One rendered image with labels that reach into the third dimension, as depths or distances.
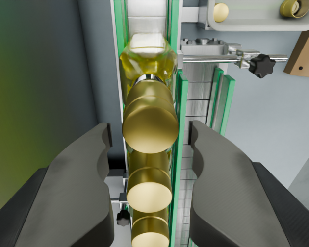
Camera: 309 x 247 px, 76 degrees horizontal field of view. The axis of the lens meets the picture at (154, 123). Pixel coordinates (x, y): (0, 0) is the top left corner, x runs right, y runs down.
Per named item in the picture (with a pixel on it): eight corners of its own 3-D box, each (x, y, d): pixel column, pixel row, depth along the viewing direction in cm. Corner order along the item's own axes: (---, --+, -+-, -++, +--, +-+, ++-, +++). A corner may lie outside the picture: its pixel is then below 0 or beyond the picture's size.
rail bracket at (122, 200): (106, 169, 51) (93, 217, 39) (133, 169, 51) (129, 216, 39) (108, 181, 53) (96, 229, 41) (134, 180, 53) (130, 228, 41)
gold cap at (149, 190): (128, 143, 17) (122, 181, 13) (168, 143, 17) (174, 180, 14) (130, 174, 19) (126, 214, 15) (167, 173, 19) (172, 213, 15)
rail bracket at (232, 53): (170, 41, 35) (181, 56, 24) (264, 41, 36) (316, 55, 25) (170, 59, 37) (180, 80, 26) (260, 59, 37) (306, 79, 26)
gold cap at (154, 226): (132, 190, 20) (129, 232, 16) (167, 189, 20) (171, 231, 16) (133, 212, 22) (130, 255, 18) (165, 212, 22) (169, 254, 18)
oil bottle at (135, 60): (131, 32, 35) (113, 58, 16) (164, 32, 35) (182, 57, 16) (133, 65, 37) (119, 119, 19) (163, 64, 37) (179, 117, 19)
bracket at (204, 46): (176, 37, 41) (181, 41, 35) (221, 36, 41) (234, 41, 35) (175, 54, 43) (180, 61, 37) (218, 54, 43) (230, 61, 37)
